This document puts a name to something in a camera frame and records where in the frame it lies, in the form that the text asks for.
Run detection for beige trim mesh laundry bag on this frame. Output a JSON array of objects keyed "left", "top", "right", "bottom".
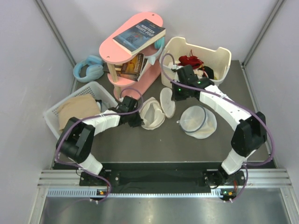
[{"left": 139, "top": 87, "right": 176, "bottom": 130}]

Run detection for red bra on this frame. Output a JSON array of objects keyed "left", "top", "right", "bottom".
[{"left": 178, "top": 50, "right": 204, "bottom": 69}]

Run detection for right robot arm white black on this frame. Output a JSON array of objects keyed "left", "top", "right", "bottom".
[{"left": 171, "top": 65, "right": 267, "bottom": 185}]

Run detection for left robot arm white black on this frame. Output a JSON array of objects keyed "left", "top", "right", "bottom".
[{"left": 56, "top": 96, "right": 143, "bottom": 185}]

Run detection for grey trim mesh laundry bag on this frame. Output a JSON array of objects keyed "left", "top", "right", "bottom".
[{"left": 177, "top": 105, "right": 217, "bottom": 139}]

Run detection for cream plastic laundry basket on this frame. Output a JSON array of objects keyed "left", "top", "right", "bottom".
[{"left": 159, "top": 36, "right": 231, "bottom": 86}]

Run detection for clothes pile in cream basket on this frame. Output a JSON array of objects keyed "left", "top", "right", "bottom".
[{"left": 168, "top": 62, "right": 217, "bottom": 80}]

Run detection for brown orange book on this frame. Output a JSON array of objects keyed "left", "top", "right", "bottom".
[{"left": 116, "top": 53, "right": 147, "bottom": 82}]

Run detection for beige folded cloth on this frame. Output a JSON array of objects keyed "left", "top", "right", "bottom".
[{"left": 57, "top": 94, "right": 100, "bottom": 132}]

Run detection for blue headphones on floor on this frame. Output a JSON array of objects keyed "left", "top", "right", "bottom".
[{"left": 73, "top": 55, "right": 104, "bottom": 83}]

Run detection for pink two-tier shelf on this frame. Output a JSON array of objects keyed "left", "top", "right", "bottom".
[{"left": 99, "top": 12, "right": 164, "bottom": 101}]

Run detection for dark blue paperback book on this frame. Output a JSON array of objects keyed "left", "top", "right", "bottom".
[{"left": 113, "top": 19, "right": 166, "bottom": 56}]

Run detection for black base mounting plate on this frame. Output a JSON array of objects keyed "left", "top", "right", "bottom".
[{"left": 79, "top": 161, "right": 248, "bottom": 187}]

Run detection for white plastic perforated basket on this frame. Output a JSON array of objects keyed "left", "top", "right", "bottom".
[{"left": 43, "top": 81, "right": 117, "bottom": 139}]

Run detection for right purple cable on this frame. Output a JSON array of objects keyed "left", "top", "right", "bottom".
[{"left": 159, "top": 53, "right": 273, "bottom": 204}]

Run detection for purple cable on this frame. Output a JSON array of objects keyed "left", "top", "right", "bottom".
[
  {"left": 54, "top": 87, "right": 143, "bottom": 204},
  {"left": 159, "top": 53, "right": 273, "bottom": 204}
]

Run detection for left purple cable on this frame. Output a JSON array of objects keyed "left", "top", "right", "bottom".
[{"left": 54, "top": 87, "right": 143, "bottom": 204}]

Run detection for grey slotted cable duct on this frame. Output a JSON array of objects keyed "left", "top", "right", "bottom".
[{"left": 46, "top": 188, "right": 236, "bottom": 199}]

